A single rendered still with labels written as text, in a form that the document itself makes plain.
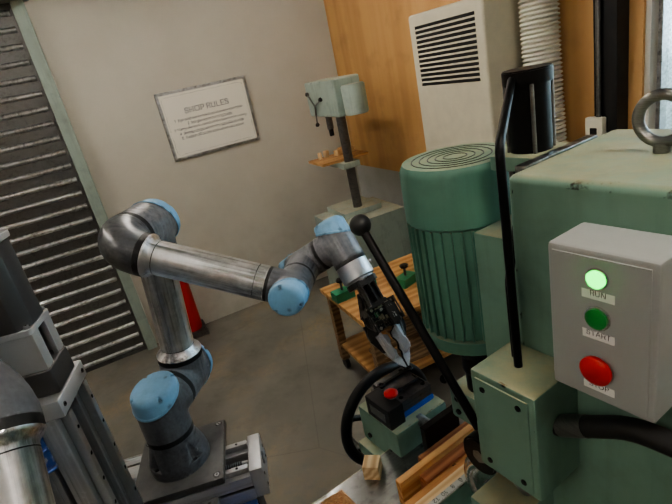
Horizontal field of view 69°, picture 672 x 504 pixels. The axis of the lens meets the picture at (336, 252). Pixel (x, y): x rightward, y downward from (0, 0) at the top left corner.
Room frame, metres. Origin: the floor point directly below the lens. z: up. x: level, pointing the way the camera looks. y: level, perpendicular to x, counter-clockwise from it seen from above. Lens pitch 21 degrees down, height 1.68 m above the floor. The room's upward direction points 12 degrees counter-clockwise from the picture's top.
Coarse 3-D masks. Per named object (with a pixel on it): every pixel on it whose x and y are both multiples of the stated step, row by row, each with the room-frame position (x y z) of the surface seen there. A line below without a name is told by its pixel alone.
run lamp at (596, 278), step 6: (588, 270) 0.38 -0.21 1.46; (594, 270) 0.38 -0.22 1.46; (600, 270) 0.37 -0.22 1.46; (588, 276) 0.38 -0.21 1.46; (594, 276) 0.37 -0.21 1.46; (600, 276) 0.37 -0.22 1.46; (606, 276) 0.37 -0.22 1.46; (588, 282) 0.38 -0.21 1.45; (594, 282) 0.37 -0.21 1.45; (600, 282) 0.37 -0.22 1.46; (606, 282) 0.37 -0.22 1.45; (594, 288) 0.37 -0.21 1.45; (600, 288) 0.37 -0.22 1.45
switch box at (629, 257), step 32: (576, 256) 0.39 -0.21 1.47; (608, 256) 0.37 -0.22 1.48; (640, 256) 0.35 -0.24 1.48; (576, 288) 0.39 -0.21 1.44; (608, 288) 0.37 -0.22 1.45; (640, 288) 0.34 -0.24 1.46; (576, 320) 0.39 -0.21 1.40; (640, 320) 0.34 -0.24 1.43; (576, 352) 0.39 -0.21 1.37; (608, 352) 0.37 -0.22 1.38; (640, 352) 0.34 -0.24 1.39; (576, 384) 0.40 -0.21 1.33; (608, 384) 0.37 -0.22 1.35; (640, 384) 0.34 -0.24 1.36; (640, 416) 0.34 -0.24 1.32
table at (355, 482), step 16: (368, 448) 0.86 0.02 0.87; (416, 448) 0.80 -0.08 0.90; (384, 464) 0.78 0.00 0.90; (400, 464) 0.77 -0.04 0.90; (352, 480) 0.76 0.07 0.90; (368, 480) 0.75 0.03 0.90; (384, 480) 0.74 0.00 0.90; (352, 496) 0.72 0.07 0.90; (368, 496) 0.71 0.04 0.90; (384, 496) 0.70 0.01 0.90
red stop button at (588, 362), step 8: (584, 360) 0.38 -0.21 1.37; (592, 360) 0.37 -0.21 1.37; (600, 360) 0.37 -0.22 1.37; (584, 368) 0.38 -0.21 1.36; (592, 368) 0.37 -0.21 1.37; (600, 368) 0.36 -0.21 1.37; (608, 368) 0.36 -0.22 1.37; (584, 376) 0.38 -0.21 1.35; (592, 376) 0.37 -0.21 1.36; (600, 376) 0.36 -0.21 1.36; (608, 376) 0.36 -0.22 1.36; (600, 384) 0.36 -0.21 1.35
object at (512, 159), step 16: (544, 64) 0.61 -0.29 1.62; (528, 80) 0.59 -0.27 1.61; (544, 80) 0.59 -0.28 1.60; (528, 96) 0.60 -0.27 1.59; (544, 96) 0.60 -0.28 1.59; (512, 112) 0.61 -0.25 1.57; (528, 112) 0.60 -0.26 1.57; (544, 112) 0.60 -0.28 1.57; (512, 128) 0.62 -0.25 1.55; (528, 128) 0.60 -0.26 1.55; (544, 128) 0.60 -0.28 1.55; (512, 144) 0.62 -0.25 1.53; (528, 144) 0.60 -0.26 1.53; (544, 144) 0.60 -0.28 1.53; (560, 144) 0.61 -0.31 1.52; (512, 160) 0.60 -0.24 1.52
